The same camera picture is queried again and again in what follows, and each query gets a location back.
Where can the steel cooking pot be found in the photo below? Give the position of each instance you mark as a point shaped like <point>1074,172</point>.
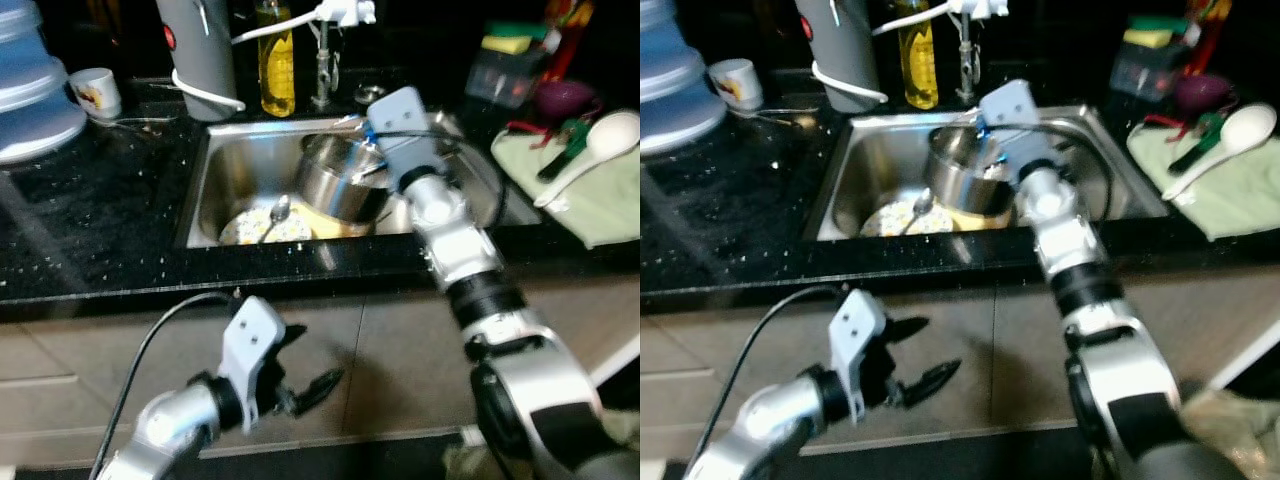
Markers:
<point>960,180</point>
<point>335,185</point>

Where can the white rice ladle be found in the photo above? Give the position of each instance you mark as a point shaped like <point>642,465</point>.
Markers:
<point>1250,125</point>
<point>612,130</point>

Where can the small red utensil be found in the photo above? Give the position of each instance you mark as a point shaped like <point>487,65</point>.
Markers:
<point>520,128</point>
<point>1155,122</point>

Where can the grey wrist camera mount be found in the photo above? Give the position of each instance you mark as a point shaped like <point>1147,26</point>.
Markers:
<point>410,130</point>
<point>250,335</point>
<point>1020,125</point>
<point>858,330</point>

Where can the steel tap stand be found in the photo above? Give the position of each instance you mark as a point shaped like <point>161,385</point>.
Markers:
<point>322,70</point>
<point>965,60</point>

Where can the yellow oil bottle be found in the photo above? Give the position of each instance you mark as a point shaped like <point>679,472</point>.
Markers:
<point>918,60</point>
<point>277,70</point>

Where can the dark plastic container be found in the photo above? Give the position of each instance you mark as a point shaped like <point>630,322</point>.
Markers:
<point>500,80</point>
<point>1140,70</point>

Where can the yellow green sponge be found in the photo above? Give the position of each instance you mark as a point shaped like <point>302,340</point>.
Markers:
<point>1150,35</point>
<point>510,42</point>

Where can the stainless steel sink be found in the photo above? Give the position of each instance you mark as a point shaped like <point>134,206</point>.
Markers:
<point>870,165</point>
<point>240,170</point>

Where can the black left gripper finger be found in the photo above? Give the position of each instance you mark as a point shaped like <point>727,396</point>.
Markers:
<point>293,335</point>
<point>935,380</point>
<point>908,330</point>
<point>320,388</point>

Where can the patterned round plate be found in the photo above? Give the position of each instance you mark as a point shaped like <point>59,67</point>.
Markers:
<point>240,230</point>
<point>885,222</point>

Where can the purple bowl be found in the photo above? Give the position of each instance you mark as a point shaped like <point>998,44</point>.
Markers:
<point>565,98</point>
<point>1200,92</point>

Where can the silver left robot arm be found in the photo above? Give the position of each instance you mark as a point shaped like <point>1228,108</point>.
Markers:
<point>165,425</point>
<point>760,420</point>

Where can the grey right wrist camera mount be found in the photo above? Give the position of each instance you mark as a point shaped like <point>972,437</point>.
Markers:
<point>410,130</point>
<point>1020,125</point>

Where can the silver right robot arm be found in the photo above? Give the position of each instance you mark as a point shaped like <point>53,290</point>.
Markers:
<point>460,240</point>
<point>1070,240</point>

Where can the small steel drain cap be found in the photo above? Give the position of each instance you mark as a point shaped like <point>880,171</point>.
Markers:
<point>368,95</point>

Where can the white printed mug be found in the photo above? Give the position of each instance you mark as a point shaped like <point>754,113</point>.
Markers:
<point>95,90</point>
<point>735,85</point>

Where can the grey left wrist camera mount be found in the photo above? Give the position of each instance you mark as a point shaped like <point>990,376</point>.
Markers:
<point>858,330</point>
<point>250,335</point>

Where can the olive camouflage cloth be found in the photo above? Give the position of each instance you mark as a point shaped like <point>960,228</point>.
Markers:
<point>1230,430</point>

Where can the yellow plate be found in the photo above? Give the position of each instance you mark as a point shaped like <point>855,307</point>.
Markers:
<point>965,218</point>
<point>335,228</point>

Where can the red orange utensils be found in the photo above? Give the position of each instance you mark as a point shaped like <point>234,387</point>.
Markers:
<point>568,30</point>
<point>1205,25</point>

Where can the grey cylinder with red dot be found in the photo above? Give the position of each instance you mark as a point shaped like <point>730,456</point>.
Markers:
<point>835,45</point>
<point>195,50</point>

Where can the light green cloth mat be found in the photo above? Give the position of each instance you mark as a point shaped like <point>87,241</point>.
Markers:
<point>600,200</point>
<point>1230,190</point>

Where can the white tiered storage rack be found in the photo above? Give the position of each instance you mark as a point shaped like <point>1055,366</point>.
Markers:
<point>30,90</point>
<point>675,90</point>

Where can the steel spoon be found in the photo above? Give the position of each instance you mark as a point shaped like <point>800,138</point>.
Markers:
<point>922,205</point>
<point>281,208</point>

